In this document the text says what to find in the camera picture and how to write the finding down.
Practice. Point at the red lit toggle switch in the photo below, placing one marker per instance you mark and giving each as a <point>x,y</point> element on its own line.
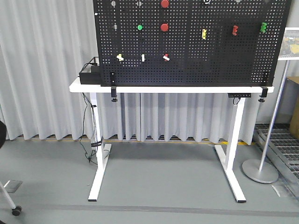
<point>166,57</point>

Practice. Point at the left black board clamp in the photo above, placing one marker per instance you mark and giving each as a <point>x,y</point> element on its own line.
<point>113,87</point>

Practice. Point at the black board clamp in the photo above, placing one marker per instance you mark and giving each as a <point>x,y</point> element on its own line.
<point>263,84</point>
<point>113,87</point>

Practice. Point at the black box on desk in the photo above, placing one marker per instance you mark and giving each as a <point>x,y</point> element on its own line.
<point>90,72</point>

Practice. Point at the black perforated pegboard panel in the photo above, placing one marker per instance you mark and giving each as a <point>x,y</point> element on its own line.
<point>220,60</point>

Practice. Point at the black desk control panel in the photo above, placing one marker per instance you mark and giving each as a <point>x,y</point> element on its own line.
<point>239,95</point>

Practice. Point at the lower red round button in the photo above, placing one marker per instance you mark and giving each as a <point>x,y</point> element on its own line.
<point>164,27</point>

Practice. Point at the red round button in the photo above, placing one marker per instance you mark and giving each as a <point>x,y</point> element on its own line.
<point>164,3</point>
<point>164,27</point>

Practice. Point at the white height-adjustable desk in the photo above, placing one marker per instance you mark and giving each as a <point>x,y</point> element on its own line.
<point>226,157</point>

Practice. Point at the upper red round button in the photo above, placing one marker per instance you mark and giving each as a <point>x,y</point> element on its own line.
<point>164,3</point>

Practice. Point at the right black board clamp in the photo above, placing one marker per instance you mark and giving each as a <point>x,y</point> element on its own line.
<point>263,84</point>

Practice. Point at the grey floor sign stand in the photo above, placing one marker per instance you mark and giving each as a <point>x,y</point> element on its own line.
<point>260,170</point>

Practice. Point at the white pleated curtain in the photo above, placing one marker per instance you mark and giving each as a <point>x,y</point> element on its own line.
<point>43,46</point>

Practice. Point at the metal floor grating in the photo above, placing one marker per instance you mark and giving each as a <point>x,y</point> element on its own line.
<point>284,156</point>

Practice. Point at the cardboard box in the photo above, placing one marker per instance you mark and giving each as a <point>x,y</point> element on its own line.
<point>294,123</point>

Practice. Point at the office chair leg with caster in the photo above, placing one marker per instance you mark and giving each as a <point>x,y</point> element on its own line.
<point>16,210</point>

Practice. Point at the yellow lit toggle switch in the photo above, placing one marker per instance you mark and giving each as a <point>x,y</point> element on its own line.
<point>120,57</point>

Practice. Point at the yellow rocker switch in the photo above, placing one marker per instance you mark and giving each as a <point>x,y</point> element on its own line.
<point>204,34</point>

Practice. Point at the red rocker switch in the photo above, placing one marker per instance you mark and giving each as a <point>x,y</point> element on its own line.
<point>235,30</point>

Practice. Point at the green rocker switch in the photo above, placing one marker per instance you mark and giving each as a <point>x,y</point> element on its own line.
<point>263,27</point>

